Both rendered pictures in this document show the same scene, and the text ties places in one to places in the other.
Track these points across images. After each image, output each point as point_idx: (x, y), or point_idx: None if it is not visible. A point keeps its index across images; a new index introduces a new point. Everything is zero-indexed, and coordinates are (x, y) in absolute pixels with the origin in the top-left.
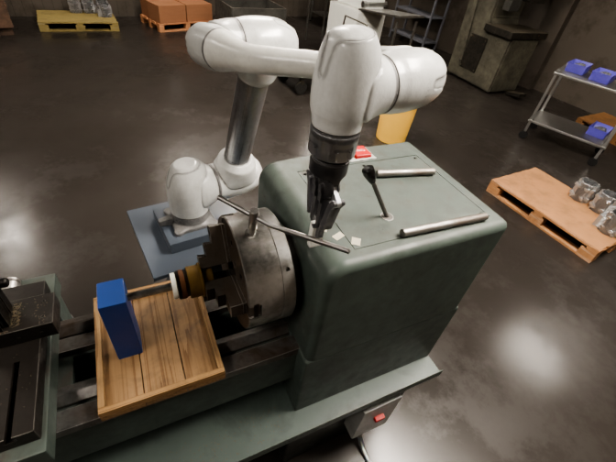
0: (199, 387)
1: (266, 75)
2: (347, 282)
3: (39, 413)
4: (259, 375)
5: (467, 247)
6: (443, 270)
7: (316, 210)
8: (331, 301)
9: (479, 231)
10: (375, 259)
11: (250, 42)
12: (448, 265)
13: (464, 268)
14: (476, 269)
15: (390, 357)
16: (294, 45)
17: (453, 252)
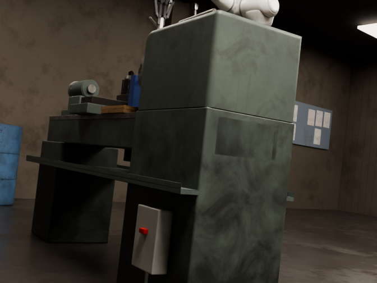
0: (117, 112)
1: (251, 18)
2: (150, 40)
3: (99, 101)
4: (132, 128)
5: (194, 26)
6: (186, 46)
7: (162, 13)
8: (145, 53)
9: (201, 15)
10: (160, 28)
11: (242, 1)
12: (188, 41)
13: (198, 48)
14: (206, 53)
15: (169, 153)
16: (264, 0)
17: (188, 29)
